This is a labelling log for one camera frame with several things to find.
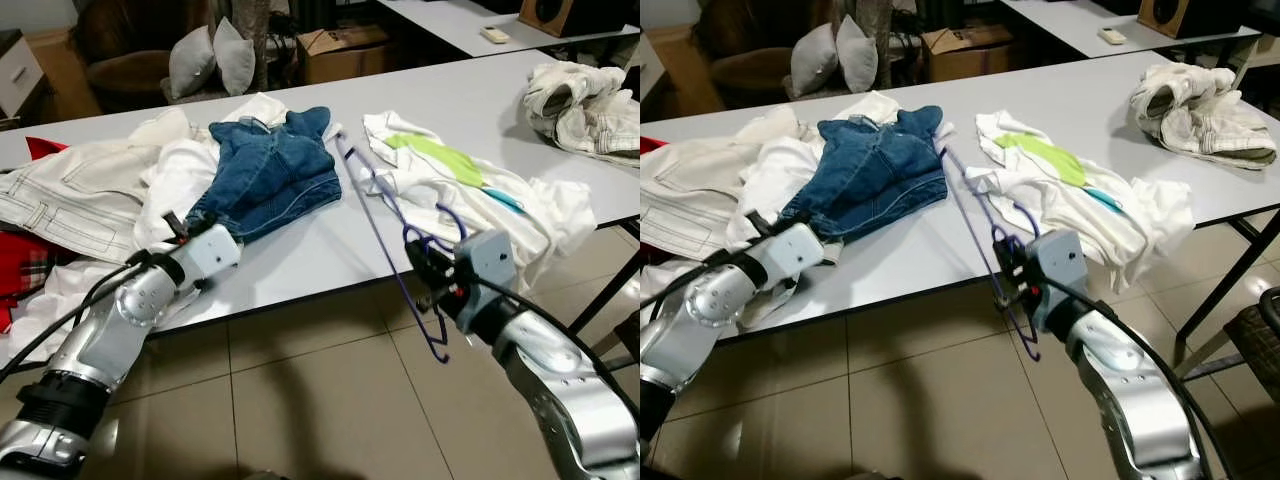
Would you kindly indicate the purple plastic hanger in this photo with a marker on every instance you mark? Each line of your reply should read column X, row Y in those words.
column 372, row 215
column 975, row 215

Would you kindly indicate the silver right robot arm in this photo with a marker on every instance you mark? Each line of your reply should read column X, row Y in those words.
column 560, row 390
column 1130, row 390

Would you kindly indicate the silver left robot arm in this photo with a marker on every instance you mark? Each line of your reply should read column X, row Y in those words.
column 700, row 310
column 120, row 320

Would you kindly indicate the white denim jacket dark stitching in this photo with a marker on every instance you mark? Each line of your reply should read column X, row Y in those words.
column 80, row 190
column 700, row 185

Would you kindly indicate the white T-shirt green print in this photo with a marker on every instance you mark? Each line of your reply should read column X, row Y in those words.
column 440, row 160
column 1050, row 160

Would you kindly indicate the blue denim garment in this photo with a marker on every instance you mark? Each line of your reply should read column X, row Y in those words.
column 265, row 175
column 870, row 175

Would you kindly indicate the white cloth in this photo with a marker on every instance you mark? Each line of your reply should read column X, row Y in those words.
column 665, row 280
column 60, row 300

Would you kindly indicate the dark wicker chair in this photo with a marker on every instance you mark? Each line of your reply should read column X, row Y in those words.
column 125, row 78
column 750, row 75

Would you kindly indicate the white table black legs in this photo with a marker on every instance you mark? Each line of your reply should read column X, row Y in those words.
column 450, row 25
column 1070, row 25
column 1060, row 95
column 450, row 95

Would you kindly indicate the red plaid cloth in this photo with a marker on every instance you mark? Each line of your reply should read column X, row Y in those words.
column 20, row 265

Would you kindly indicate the grey pillow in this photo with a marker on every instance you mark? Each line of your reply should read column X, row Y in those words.
column 858, row 52
column 815, row 60
column 190, row 62
column 236, row 55

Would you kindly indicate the brown cardboard box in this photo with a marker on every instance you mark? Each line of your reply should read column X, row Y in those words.
column 345, row 55
column 965, row 52

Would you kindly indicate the white drawer unit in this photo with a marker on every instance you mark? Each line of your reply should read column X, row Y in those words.
column 650, row 68
column 18, row 72

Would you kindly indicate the crumpled cream denim jacket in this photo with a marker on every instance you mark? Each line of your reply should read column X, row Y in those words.
column 590, row 110
column 1200, row 115

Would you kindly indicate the grey tree trunk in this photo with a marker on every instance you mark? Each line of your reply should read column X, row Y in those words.
column 255, row 28
column 879, row 28

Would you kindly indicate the white remote control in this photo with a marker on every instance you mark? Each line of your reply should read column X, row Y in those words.
column 1112, row 35
column 495, row 35

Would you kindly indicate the dark wicker basket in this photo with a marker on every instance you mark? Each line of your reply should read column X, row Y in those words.
column 1258, row 340

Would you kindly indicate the wooden speaker box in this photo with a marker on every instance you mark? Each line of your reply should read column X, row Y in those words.
column 1180, row 15
column 560, row 15

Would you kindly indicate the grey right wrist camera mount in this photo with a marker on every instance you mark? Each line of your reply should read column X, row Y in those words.
column 1060, row 265
column 487, row 262

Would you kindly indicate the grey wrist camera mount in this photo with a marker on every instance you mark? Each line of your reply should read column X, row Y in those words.
column 487, row 262
column 1060, row 265
column 797, row 248
column 215, row 250

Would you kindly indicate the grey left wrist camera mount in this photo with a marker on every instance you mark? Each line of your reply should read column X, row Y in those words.
column 215, row 250
column 797, row 248

